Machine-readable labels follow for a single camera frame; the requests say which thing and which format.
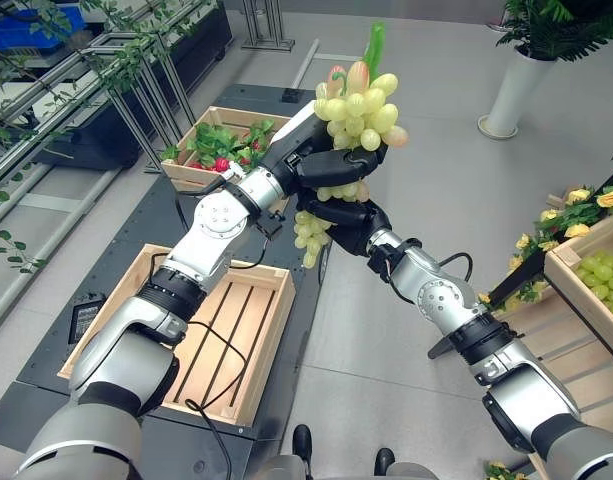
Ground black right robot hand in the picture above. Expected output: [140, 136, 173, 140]
[295, 197, 393, 255]

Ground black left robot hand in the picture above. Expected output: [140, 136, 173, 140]
[258, 101, 389, 197]

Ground small green grape bunch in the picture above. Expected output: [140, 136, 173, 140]
[293, 180, 371, 269]

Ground pink tinged green grape bunch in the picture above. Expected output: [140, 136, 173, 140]
[314, 59, 410, 152]

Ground green plastic stalk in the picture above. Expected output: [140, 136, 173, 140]
[361, 21, 388, 84]

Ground grey metal bar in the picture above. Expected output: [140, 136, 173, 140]
[290, 38, 321, 90]

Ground empty wooden slatted crate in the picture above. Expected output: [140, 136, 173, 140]
[58, 243, 297, 427]

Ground red radishes with green leaves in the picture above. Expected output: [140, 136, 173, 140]
[163, 118, 276, 174]

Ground wooden crate with radishes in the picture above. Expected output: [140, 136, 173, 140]
[160, 105, 293, 194]

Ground aluminium profile stand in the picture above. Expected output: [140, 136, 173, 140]
[240, 0, 298, 51]

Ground white tall planter pot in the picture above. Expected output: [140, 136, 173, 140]
[477, 47, 556, 140]

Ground green artificial leaf vine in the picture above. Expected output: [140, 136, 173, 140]
[0, 0, 218, 274]

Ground dark left robot foot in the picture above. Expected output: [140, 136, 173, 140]
[291, 423, 313, 459]

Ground dark robot foot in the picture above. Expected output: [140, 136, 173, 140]
[374, 447, 396, 476]
[291, 423, 313, 459]

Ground dark grey machine cabinet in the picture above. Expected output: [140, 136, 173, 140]
[33, 0, 235, 169]

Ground wooden crate with grapes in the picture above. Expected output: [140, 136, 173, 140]
[543, 212, 613, 369]

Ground dark right robot foot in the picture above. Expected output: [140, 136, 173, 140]
[374, 447, 396, 476]

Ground wooden display stand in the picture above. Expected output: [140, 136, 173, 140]
[478, 209, 613, 480]

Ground green grapes pile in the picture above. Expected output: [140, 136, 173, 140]
[574, 249, 613, 324]

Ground silver robot legs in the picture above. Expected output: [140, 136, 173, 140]
[265, 453, 427, 480]

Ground yellow rose garland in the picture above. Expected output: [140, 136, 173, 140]
[478, 182, 613, 314]

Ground green fern plant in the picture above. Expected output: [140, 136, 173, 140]
[495, 0, 613, 62]

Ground small yellow flower bunch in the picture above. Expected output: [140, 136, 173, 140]
[484, 460, 530, 480]

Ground blue plastic bin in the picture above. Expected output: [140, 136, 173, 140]
[0, 7, 87, 57]

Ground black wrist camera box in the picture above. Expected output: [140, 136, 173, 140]
[259, 209, 287, 241]

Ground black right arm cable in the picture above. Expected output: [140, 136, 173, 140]
[437, 252, 475, 282]

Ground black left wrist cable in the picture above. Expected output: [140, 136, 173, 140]
[174, 169, 247, 202]

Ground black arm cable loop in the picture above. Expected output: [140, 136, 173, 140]
[184, 319, 250, 480]

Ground aluminium profile frame rack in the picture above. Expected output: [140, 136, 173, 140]
[0, 29, 197, 331]

